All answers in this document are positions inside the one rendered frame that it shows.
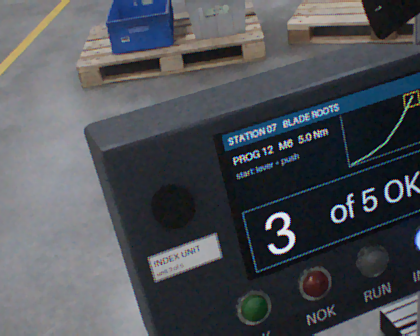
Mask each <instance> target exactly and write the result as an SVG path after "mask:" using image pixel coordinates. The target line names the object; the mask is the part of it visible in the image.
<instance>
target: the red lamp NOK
mask: <svg viewBox="0 0 420 336"><path fill-rule="evenodd" d="M297 286H298V292H299V293H300V295H301V296H302V297H303V298H306V299H307V300H318V299H320V298H322V297H323V296H325V295H326V293H327V292H328V290H329V289H330V287H331V278H330V274H329V273H328V271H327V270H326V269H325V268H323V267H322V266H311V267H309V268H306V270H304V271H303V272H302V274H300V277H299V278H298V285H297Z"/></svg>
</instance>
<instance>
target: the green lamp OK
mask: <svg viewBox="0 0 420 336"><path fill-rule="evenodd" d="M270 309H271V302H270V298H269V297H268V295H267V294H266V293H265V292H264V291H261V290H260V289H251V290H249V291H246V292H245V293H243V294H242V295H241V296H240V298H239V299H238V302H237V304H236V315H237V316H238V318H239V319H240V320H241V321H242V322H244V324H249V325H255V324H259V323H261V322H262V321H264V319H266V317H268V314H269V313H270Z"/></svg>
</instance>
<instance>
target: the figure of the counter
mask: <svg viewBox="0 0 420 336"><path fill-rule="evenodd" d="M240 214H241V217H242V222H243V225H244V231H245V233H246V239H247V242H248V248H249V250H250V256H251V259H252V262H253V267H254V270H255V275H256V274H259V273H261V272H265V271H267V270H268V269H272V268H274V267H277V266H279V265H283V264H285V263H288V262H290V261H293V260H296V259H299V258H300V257H304V256H306V255H309V254H311V253H315V252H317V249H316V246H315V239H314V235H313V229H312V226H311V223H310V216H309V212H308V206H307V203H306V196H305V193H304V189H303V190H301V191H297V192H295V193H291V194H289V195H286V196H284V197H280V198H278V199H274V200H272V201H268V202H266V203H263V204H261V205H257V206H255V207H251V208H249V209H247V210H243V211H242V212H240Z"/></svg>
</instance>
